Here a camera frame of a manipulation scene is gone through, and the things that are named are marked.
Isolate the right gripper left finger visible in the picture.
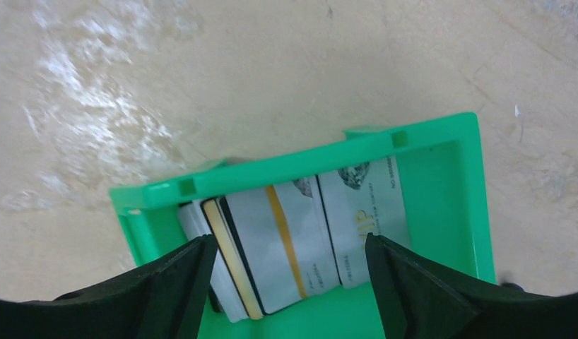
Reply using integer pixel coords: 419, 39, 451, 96
0, 235, 217, 338

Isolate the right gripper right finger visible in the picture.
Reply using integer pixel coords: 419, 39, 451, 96
365, 234, 578, 338

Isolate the stack of credit cards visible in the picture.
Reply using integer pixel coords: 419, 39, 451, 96
177, 156, 411, 322

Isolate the green plastic bin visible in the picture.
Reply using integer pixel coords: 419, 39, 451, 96
110, 112, 495, 338

